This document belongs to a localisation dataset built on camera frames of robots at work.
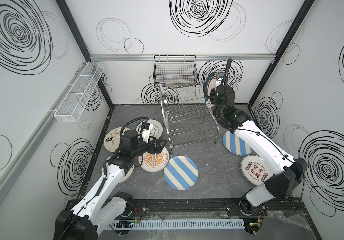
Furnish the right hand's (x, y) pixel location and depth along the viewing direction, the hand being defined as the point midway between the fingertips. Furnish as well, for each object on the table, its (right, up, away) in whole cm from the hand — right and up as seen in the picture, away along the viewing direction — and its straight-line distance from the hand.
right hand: (222, 85), depth 71 cm
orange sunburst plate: (-35, -43, +18) cm, 58 cm away
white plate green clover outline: (-36, -24, +34) cm, 55 cm away
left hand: (-30, -27, +5) cm, 40 cm away
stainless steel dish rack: (-16, -15, +1) cm, 22 cm away
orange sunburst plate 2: (-50, -49, +11) cm, 71 cm away
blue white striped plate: (-19, -47, +14) cm, 53 cm away
